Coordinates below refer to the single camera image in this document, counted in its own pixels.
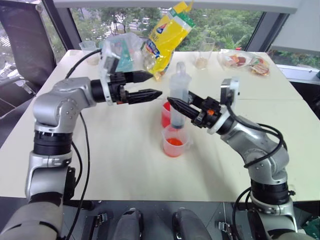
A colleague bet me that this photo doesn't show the large clear plastic syringe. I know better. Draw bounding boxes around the large clear plastic syringe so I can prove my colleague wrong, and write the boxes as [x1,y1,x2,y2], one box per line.
[168,61,193,131]

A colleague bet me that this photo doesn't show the dark rounded shape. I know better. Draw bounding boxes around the dark rounded shape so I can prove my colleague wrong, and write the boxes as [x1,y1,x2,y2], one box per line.
[116,207,145,240]
[171,208,214,240]

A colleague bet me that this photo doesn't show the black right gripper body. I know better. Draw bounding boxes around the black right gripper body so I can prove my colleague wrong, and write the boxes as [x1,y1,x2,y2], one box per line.
[190,95,227,130]

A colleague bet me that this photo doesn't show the black office chair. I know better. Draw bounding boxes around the black office chair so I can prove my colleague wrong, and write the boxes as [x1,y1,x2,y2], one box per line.
[0,0,59,119]

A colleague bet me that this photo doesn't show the clear plastic bag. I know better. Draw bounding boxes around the clear plastic bag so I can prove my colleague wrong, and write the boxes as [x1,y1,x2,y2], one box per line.
[98,31,149,76]

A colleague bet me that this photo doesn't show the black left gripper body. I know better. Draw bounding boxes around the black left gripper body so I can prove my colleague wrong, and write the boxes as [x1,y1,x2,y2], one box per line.
[107,71,132,105]

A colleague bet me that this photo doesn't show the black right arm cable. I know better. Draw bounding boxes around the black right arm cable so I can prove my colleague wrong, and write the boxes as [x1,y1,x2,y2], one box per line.
[224,103,289,169]

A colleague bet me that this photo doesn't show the short clear plastic cup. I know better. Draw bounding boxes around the short clear plastic cup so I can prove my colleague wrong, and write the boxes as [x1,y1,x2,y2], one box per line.
[78,40,99,66]

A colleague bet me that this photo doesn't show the yellow snack bag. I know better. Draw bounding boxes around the yellow snack bag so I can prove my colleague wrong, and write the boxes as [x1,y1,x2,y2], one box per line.
[140,0,196,82]

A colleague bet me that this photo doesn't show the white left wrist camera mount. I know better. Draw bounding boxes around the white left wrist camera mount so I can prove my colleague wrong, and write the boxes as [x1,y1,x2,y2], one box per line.
[98,39,121,106]

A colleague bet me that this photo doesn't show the measuring cup with red liquid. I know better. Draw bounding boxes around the measuring cup with red liquid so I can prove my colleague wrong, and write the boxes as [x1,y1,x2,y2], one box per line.
[160,101,174,129]
[160,124,194,159]

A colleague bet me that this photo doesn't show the metal latch clasp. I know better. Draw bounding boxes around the metal latch clasp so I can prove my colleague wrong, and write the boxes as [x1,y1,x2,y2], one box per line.
[93,211,109,229]
[217,220,233,235]

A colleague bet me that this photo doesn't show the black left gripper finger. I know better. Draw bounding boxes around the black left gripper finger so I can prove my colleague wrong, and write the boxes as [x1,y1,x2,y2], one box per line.
[124,88,164,105]
[124,70,154,85]

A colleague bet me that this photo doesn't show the clear bag of wrapped snacks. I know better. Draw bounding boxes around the clear bag of wrapped snacks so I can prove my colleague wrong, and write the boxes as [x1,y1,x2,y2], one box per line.
[216,48,272,77]

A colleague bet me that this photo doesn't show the tall clear drinking glass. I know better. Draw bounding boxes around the tall clear drinking glass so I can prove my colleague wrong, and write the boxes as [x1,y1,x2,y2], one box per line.
[194,36,216,71]

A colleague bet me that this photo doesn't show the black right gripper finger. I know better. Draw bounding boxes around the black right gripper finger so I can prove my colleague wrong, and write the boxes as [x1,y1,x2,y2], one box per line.
[187,90,209,106]
[166,96,201,121]

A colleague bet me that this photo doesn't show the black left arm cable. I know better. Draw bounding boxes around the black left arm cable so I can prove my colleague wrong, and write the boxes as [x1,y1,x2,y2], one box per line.
[64,48,104,240]

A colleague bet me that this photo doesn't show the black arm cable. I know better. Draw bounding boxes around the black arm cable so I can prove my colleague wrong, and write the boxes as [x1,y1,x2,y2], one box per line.
[64,48,104,240]
[224,103,289,169]

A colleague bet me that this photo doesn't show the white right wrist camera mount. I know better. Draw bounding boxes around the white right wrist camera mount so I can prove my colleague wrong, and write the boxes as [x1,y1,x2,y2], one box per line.
[206,76,241,136]

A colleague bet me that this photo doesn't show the green object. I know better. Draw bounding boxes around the green object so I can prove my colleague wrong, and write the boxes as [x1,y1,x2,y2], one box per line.
[300,211,320,236]

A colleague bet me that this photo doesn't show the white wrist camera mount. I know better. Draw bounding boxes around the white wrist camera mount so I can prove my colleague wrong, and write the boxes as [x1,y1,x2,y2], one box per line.
[98,39,121,106]
[206,76,241,136]

